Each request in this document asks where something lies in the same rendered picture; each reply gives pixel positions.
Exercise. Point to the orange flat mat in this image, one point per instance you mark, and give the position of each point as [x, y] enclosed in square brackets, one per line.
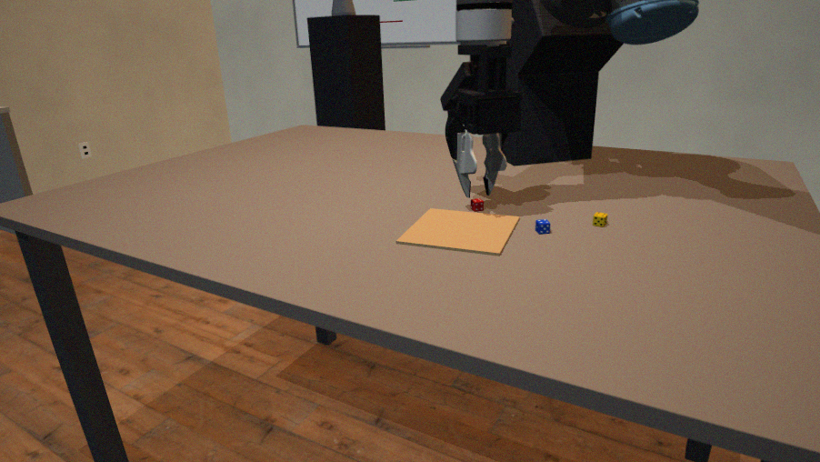
[469, 232]

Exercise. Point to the blue die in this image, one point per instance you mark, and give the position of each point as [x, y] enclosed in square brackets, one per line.
[542, 226]

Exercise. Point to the yellow die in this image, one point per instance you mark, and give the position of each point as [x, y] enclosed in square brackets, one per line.
[600, 219]

